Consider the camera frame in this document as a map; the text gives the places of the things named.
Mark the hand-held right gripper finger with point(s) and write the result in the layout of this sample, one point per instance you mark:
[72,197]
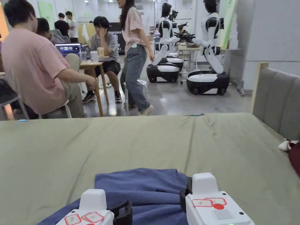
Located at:
[182,201]

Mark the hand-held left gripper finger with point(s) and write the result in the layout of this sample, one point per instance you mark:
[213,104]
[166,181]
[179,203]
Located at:
[125,218]

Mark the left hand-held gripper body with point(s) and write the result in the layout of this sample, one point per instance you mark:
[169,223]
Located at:
[92,201]

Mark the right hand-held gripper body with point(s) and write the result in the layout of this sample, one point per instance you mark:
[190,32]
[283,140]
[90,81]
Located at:
[206,185]

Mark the dark blue shirt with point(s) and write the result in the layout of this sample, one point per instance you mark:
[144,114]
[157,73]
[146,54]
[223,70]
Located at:
[145,187]

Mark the white and black robot base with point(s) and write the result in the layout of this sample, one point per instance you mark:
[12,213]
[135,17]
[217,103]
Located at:
[175,61]

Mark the bed with pale green sheet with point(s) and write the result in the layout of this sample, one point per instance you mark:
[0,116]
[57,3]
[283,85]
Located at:
[117,140]

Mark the small white fabric item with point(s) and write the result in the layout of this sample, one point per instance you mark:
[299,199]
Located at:
[284,145]

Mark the dark red fabric item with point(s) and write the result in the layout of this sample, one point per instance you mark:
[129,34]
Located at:
[295,157]

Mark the grey padded headboard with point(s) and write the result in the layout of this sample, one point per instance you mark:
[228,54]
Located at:
[276,100]

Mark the white and black humanoid robot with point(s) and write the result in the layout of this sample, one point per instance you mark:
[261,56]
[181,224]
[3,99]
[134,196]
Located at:
[211,25]
[164,28]

